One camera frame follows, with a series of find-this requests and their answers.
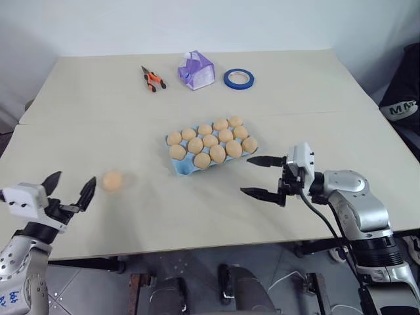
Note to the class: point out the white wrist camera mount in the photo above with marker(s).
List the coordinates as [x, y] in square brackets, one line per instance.
[303, 159]
[24, 200]

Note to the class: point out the blue tape roll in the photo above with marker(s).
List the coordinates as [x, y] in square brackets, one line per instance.
[229, 83]

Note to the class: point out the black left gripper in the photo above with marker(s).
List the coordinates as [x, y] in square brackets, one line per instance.
[60, 210]

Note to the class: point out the orange black pliers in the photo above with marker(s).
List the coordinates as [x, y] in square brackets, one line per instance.
[151, 78]

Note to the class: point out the rusty metal table leg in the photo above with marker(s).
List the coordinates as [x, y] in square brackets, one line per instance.
[320, 292]
[135, 292]

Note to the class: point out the brown egg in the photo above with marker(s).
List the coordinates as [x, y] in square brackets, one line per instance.
[204, 129]
[210, 140]
[188, 133]
[233, 148]
[240, 132]
[235, 121]
[177, 152]
[112, 180]
[250, 144]
[220, 124]
[218, 153]
[202, 160]
[195, 145]
[225, 135]
[174, 138]

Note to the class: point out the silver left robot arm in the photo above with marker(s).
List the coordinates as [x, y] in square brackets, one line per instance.
[16, 262]

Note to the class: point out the white sneaker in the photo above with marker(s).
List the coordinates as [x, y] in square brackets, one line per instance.
[412, 249]
[338, 254]

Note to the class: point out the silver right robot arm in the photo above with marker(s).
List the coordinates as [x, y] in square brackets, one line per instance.
[357, 203]

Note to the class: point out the black garment with white print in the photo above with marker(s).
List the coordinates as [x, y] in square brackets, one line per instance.
[402, 98]

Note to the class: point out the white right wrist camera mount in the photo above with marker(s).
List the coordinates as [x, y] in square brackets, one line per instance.
[303, 159]

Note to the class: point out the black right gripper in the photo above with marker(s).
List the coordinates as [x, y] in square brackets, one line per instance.
[290, 183]

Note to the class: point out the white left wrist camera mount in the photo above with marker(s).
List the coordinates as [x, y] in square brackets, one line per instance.
[24, 200]

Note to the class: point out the black table frame bar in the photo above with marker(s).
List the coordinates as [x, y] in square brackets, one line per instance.
[315, 246]
[85, 263]

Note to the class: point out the dark rounded shape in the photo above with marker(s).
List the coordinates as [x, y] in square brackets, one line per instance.
[174, 295]
[246, 288]

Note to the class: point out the blue egg carton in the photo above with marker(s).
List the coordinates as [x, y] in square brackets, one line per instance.
[183, 168]

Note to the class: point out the purple tissue pack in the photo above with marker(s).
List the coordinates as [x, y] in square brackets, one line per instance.
[197, 73]

